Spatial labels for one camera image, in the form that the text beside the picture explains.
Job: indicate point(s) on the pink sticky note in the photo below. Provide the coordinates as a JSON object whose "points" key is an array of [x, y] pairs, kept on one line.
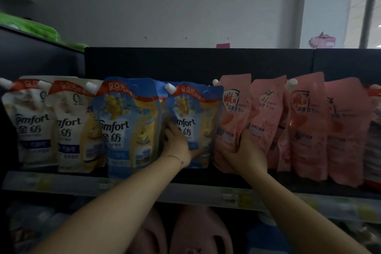
{"points": [[223, 45]]}

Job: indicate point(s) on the grey vertical pole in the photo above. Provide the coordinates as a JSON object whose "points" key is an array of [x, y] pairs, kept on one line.
{"points": [[369, 6]]}

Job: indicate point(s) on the person's right hand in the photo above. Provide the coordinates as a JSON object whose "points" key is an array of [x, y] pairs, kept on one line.
{"points": [[247, 158]]}

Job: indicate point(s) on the person's left hand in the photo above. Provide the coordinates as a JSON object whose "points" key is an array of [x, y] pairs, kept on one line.
{"points": [[178, 148]]}

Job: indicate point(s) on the white refill pouch red lettering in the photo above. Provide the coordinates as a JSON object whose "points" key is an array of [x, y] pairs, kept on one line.
{"points": [[32, 227]]}

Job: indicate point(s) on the person's left forearm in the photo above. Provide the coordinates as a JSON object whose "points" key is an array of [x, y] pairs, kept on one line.
{"points": [[113, 212]]}

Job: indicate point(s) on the blue detergent jug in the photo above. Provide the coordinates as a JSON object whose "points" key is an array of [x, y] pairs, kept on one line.
{"points": [[268, 239]]}

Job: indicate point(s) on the pink bagged item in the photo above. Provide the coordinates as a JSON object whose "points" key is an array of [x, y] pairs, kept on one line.
{"points": [[322, 41]]}

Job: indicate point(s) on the flat green pack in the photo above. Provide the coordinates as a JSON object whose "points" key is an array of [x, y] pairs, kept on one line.
{"points": [[29, 26], [77, 47]]}

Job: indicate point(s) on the dark metal shelf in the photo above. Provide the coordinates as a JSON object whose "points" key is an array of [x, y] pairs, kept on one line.
{"points": [[178, 63]]}

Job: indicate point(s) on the orange OMO detergent pouches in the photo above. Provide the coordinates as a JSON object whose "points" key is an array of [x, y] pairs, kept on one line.
{"points": [[373, 149]]}

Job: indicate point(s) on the person's right forearm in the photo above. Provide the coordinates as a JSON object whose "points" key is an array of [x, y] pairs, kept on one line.
{"points": [[297, 218]]}

